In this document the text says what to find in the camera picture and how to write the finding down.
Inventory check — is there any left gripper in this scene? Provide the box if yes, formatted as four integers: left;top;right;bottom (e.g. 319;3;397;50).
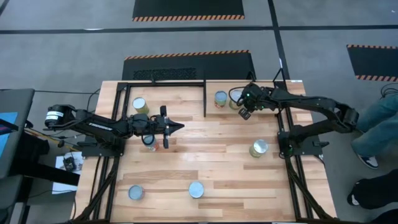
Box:
131;105;185;149

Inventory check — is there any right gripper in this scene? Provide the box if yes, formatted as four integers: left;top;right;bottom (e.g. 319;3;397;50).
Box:
238;82;271;121

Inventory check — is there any green strawberry can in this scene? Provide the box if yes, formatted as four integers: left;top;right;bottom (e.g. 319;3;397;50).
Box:
214;90;228;109

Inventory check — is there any green pears can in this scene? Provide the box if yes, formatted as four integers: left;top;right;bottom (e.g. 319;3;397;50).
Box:
249;139;269;159
132;96;150;115

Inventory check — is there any small blue pink can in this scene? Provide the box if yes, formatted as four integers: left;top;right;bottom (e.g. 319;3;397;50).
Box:
127;184;146;201

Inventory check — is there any mixed fruit can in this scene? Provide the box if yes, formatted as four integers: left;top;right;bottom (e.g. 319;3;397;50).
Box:
142;134;160;152

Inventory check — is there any striped black floor mat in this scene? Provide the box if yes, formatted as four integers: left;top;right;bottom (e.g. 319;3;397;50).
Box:
121;49;257;82
132;0;246;22
346;44;398;83

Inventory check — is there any small black device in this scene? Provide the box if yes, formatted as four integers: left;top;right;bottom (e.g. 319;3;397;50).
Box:
63;156;77;171

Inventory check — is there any person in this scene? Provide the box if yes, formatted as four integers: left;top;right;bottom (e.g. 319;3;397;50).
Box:
350;90;398;170
346;167;398;224

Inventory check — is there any white paper sheet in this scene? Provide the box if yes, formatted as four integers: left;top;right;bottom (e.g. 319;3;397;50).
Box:
51;151;85;195

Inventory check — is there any black monitor stand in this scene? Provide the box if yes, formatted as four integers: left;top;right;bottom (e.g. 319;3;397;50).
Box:
0;130;81;224

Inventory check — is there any grey monitor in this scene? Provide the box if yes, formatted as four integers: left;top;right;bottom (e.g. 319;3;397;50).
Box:
0;88;35;180

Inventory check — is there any black aluminium table frame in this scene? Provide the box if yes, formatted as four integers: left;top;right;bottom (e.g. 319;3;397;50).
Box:
70;79;343;224

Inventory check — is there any black floor cable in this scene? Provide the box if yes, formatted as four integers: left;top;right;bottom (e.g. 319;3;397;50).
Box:
33;88;102;113

